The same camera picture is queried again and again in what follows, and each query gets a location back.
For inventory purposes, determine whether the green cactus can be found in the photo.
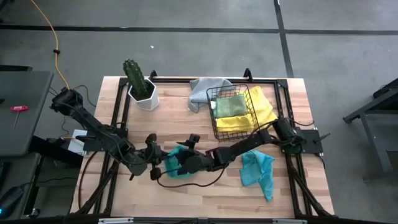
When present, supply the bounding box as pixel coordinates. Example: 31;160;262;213
122;58;150;97

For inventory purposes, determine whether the black metal cart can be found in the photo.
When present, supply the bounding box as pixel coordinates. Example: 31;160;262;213
343;77;398;184

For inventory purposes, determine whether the black aluminium table frame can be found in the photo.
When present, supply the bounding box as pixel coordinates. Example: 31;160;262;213
70;67;336;220

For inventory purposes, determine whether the black wire basket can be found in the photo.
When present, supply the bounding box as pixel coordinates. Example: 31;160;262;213
206;83;261;142

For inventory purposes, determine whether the red-handled hex key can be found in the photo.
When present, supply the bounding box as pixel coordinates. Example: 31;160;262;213
9;105;30;130

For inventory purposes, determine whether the teal microfiber towel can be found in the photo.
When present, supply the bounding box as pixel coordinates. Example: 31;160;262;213
164;144;195;180
239;149;276;203

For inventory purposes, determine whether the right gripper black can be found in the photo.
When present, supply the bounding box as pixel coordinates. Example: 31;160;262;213
178;134;216;175

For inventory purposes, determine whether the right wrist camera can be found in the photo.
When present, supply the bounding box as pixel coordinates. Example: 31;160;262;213
177;149;195;173

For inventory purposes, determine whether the white faceted plant pot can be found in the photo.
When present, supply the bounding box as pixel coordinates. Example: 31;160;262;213
127;77;160;111

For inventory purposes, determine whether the yellow microfiber towel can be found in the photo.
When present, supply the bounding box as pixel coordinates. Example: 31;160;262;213
245;85;279;132
215;113;256;135

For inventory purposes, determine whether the white paper sheet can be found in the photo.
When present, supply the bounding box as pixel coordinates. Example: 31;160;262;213
63;128;90;156

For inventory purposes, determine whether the grey side desk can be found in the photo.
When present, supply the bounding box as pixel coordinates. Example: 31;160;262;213
0;70;55;157

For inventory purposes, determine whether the black computer mouse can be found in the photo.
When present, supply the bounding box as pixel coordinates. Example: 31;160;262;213
0;185;24;217

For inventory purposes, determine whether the yellow cable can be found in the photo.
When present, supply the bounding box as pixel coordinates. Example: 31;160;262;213
29;0;71;91

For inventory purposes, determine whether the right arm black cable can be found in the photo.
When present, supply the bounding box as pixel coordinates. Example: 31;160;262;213
156;166;227;189

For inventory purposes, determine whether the grey microfiber towel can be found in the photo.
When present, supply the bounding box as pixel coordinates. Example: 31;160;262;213
187;77;234;113

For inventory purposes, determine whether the green microfiber towel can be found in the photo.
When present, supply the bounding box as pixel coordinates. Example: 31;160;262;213
214;93;249;119

